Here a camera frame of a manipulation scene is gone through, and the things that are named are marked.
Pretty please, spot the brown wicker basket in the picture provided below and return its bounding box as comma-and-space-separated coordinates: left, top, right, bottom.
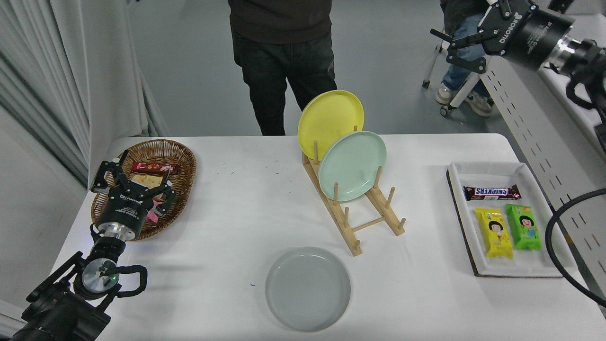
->
91, 139, 197, 241

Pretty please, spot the grey curtain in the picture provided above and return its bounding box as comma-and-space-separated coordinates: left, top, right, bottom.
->
0, 0, 172, 190

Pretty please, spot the red snack bar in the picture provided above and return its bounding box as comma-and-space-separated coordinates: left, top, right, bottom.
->
132, 161, 178, 175

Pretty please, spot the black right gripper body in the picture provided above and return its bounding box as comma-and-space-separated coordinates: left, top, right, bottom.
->
483, 0, 576, 72

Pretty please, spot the mint green plate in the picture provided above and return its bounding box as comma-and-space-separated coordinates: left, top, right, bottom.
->
318, 131, 388, 202

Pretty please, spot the pink snack wrapper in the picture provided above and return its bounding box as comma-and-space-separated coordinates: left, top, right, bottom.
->
146, 199, 166, 222

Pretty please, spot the person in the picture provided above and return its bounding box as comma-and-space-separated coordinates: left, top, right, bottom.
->
436, 0, 495, 118
227, 0, 338, 136

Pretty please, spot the white rectangular tray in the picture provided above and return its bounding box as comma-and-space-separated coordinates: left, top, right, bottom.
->
447, 160, 579, 278

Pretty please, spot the white perforated desk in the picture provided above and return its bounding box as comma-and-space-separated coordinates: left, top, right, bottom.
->
440, 0, 606, 289

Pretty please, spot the brown Snickers bar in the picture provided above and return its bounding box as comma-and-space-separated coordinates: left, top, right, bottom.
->
463, 184, 522, 201

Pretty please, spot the wooden plate rack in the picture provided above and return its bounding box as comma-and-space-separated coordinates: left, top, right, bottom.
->
302, 126, 407, 257

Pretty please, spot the pale yellow snack pack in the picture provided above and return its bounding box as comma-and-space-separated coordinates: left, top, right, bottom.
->
130, 174, 166, 190

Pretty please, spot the green snack bar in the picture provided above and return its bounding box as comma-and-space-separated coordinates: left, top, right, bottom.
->
505, 203, 542, 251

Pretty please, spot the yellow plate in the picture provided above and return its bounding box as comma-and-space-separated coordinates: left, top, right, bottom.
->
297, 90, 365, 162

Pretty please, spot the grey plate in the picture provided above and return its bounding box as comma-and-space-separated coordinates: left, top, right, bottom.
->
265, 247, 352, 332

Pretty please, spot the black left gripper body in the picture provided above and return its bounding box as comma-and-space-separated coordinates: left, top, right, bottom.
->
96, 188, 154, 236

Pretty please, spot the yellow snack bar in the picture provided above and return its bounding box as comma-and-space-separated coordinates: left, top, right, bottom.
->
475, 207, 514, 260

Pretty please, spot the white chair leg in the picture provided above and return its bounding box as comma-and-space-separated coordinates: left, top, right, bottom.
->
423, 31, 448, 90

